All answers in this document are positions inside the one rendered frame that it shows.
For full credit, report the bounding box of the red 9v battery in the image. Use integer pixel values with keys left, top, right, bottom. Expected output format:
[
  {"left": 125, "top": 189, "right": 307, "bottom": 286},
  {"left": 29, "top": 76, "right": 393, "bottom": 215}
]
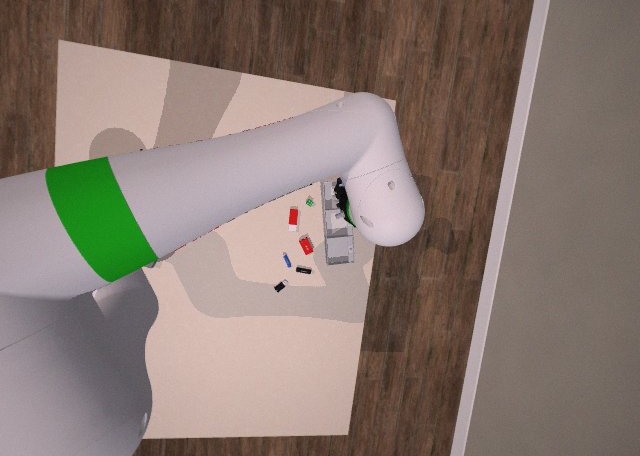
[{"left": 299, "top": 237, "right": 313, "bottom": 255}]

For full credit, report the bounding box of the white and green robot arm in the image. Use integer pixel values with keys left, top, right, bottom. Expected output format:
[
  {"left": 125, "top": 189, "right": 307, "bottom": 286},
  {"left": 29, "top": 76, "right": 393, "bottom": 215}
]
[{"left": 0, "top": 92, "right": 425, "bottom": 456}]

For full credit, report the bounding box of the red and white eraser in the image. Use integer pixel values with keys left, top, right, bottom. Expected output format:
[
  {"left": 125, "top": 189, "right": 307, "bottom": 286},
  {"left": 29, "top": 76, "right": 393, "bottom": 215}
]
[{"left": 288, "top": 209, "right": 298, "bottom": 232}]

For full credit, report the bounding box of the grey rack of three labelled bins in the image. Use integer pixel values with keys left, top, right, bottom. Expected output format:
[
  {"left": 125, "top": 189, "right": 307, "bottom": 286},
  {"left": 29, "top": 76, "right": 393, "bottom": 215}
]
[{"left": 320, "top": 181, "right": 355, "bottom": 265}]

